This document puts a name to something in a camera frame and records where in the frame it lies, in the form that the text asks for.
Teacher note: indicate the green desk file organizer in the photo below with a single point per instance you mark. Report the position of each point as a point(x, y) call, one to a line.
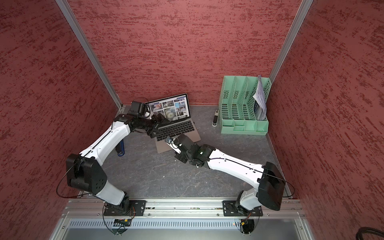
point(239, 112)

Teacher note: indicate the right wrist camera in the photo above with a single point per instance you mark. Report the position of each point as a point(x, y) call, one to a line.
point(171, 142)

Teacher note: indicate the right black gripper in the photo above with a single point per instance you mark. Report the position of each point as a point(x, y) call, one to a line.
point(181, 157)

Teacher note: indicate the aluminium front rail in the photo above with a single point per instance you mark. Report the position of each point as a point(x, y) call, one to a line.
point(180, 208)

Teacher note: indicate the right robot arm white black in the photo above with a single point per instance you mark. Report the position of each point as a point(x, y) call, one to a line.
point(267, 182)

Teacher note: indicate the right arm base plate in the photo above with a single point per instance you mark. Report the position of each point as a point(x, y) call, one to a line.
point(234, 209)

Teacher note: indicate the blue pen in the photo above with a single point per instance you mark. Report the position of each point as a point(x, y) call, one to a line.
point(120, 148)

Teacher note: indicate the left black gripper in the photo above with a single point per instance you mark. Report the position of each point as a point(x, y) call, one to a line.
point(156, 124)

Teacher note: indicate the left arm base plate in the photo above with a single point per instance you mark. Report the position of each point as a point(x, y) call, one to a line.
point(130, 208)

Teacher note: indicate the silver laptop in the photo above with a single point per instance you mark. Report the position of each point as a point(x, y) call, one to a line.
point(177, 111)

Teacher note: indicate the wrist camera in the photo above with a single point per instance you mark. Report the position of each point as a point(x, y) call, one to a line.
point(171, 142)
point(138, 109)

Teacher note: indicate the papers in organizer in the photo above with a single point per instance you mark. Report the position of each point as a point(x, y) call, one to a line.
point(260, 107)

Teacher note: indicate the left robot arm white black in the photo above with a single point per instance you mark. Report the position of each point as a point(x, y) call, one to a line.
point(85, 172)

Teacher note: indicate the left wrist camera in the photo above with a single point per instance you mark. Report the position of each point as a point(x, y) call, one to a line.
point(138, 109)

